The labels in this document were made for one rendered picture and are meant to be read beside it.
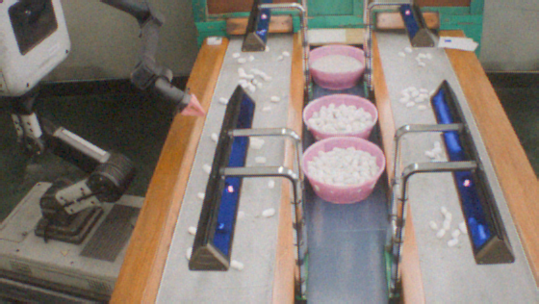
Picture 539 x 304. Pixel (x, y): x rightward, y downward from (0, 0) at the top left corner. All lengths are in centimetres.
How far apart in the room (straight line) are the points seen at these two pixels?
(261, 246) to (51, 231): 92
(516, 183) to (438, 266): 42
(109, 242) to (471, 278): 126
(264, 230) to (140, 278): 38
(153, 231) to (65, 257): 55
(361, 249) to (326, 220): 16
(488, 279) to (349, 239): 43
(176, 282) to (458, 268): 74
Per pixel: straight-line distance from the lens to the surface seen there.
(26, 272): 231
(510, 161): 194
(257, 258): 159
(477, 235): 119
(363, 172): 185
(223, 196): 124
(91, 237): 220
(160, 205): 178
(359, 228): 176
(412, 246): 158
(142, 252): 164
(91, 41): 402
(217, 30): 279
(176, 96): 197
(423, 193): 179
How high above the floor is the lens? 187
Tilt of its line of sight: 35 degrees down
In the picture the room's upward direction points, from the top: 6 degrees counter-clockwise
